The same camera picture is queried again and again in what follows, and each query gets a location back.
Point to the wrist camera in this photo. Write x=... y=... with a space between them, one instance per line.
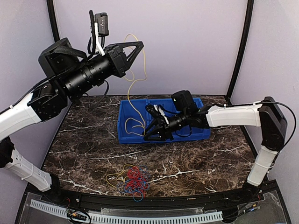
x=99 y=31
x=155 y=111

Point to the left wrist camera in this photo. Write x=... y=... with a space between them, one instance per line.
x=99 y=31

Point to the left black frame post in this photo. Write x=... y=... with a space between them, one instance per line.
x=54 y=18

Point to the clear acrylic plate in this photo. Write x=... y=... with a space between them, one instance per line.
x=152 y=213

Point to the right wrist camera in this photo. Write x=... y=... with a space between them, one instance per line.
x=155 y=111

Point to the blue three-compartment plastic bin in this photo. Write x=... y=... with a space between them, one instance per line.
x=133 y=119

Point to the black frame post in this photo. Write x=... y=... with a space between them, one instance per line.
x=241 y=50
x=54 y=18

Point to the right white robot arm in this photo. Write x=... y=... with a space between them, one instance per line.
x=264 y=114

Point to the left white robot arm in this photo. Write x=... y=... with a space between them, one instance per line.
x=44 y=102

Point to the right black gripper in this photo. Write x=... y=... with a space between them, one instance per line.
x=165 y=132

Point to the black front rail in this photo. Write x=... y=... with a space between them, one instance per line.
x=225 y=201

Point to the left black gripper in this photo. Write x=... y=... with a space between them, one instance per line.
x=117 y=55

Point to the right black frame post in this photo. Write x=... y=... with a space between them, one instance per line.
x=241 y=50

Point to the white slotted cable duct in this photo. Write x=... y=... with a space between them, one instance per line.
x=98 y=218

